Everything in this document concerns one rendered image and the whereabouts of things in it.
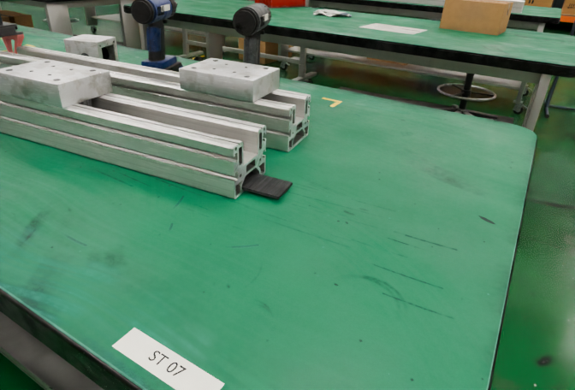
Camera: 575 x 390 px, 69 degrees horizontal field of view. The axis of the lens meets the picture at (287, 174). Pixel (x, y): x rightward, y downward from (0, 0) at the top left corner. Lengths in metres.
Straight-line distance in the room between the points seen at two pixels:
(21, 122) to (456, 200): 0.77
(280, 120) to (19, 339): 0.89
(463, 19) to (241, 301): 2.23
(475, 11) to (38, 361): 2.34
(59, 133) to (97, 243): 0.31
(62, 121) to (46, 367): 0.64
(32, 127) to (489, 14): 2.16
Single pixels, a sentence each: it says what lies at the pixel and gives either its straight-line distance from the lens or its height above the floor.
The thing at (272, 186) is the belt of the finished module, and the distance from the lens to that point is 0.64.
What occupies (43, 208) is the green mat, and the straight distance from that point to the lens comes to 0.67.
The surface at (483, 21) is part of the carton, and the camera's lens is 2.51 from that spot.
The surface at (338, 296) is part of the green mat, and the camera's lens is 0.47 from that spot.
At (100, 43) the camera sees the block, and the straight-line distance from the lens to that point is 1.29.
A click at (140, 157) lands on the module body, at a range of 0.70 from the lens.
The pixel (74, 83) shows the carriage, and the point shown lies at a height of 0.90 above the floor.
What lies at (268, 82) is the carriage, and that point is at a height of 0.89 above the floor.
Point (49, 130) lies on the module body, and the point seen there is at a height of 0.81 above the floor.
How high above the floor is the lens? 1.10
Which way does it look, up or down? 28 degrees down
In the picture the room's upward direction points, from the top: 3 degrees clockwise
